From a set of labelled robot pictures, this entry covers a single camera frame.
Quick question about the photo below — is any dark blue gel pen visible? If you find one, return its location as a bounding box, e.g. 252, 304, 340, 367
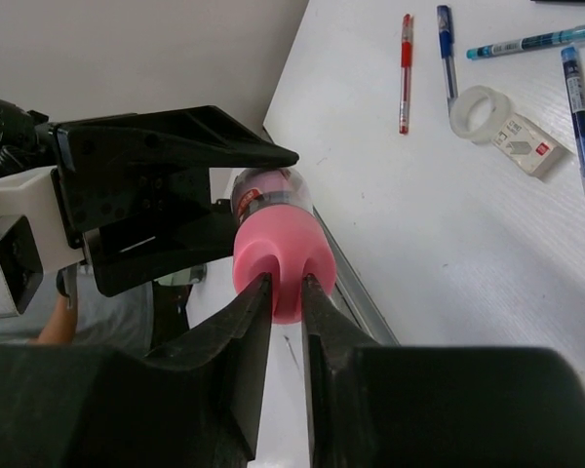
437, 5, 458, 111

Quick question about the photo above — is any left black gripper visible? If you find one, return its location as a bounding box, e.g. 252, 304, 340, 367
55, 105, 299, 297

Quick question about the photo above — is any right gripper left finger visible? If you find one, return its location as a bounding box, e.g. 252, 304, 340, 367
0, 273, 272, 467

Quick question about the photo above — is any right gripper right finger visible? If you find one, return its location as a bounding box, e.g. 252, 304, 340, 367
301, 276, 585, 467

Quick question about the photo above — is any clear tape roll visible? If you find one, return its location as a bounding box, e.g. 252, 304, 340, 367
449, 86, 512, 144

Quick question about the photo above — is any red gel pen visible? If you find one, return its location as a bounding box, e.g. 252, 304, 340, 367
399, 14, 413, 135

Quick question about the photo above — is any white staples box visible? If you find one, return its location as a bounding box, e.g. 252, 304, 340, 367
491, 112, 569, 179

